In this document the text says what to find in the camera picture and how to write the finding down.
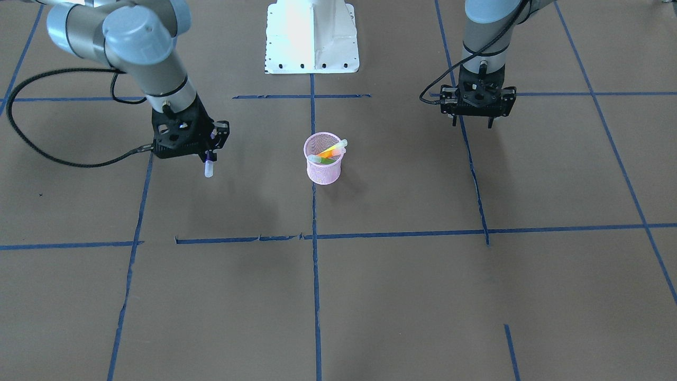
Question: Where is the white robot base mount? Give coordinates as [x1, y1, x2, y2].
[264, 1, 360, 75]

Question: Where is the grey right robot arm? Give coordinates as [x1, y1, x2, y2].
[44, 1, 230, 162]

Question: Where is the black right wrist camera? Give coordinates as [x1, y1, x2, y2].
[151, 111, 207, 162]

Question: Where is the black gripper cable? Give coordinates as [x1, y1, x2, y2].
[6, 68, 157, 169]
[419, 0, 532, 105]

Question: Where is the yellow marker pen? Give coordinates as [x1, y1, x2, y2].
[322, 139, 347, 152]

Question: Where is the green marker pen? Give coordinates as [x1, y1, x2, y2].
[306, 155, 336, 166]

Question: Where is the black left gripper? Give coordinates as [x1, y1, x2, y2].
[440, 67, 517, 129]

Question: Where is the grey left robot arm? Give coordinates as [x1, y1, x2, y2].
[438, 1, 552, 128]

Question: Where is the pink mesh pen holder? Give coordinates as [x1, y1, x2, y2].
[303, 132, 345, 185]

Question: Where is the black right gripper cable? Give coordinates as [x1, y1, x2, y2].
[6, 68, 157, 169]

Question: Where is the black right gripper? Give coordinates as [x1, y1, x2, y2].
[180, 96, 230, 159]

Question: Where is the purple marker pen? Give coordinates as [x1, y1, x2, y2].
[205, 150, 216, 178]

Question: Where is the orange marker pen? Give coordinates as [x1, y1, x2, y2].
[318, 147, 346, 159]

